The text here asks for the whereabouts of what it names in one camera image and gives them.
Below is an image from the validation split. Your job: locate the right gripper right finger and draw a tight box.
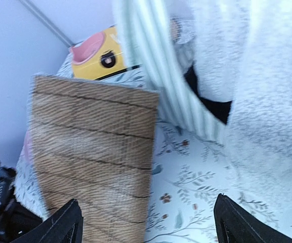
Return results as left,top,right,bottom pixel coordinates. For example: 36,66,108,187
214,194,292,243

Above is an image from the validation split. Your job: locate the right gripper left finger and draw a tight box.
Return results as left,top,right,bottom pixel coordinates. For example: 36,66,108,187
12,199,83,243

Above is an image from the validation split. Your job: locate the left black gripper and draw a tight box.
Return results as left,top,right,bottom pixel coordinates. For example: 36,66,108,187
0,197,43,242

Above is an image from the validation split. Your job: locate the avocado print cushion mat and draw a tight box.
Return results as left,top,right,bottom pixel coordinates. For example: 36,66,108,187
29,75,158,242

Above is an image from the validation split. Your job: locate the striped fabric pet tent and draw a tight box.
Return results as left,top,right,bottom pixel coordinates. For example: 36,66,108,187
112,0,292,243

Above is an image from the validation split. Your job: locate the yellow double pet feeder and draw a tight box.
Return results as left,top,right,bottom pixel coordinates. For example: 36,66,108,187
69,26,140,80

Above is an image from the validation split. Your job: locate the pink round plate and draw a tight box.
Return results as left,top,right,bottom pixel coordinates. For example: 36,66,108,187
23,130,32,164

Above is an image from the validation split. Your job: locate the pink bowl in feeder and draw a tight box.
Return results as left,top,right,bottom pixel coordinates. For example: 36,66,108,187
70,32,105,65

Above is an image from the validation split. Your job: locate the left aluminium frame post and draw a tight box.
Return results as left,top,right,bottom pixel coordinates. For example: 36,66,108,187
18,0,74,48

